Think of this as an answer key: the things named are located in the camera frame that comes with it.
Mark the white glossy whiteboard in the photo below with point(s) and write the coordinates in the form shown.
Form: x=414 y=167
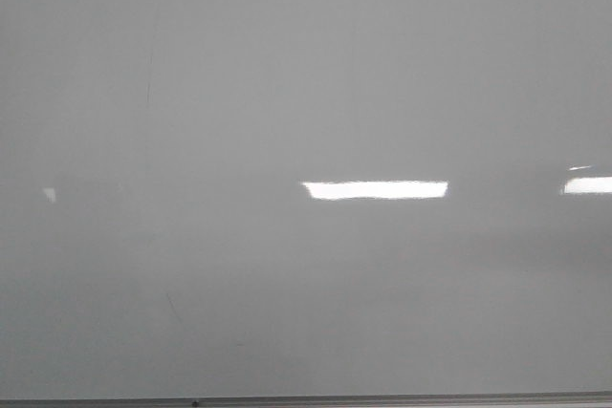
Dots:
x=240 y=198

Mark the grey aluminium whiteboard frame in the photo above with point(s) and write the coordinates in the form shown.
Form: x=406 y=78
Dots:
x=558 y=399

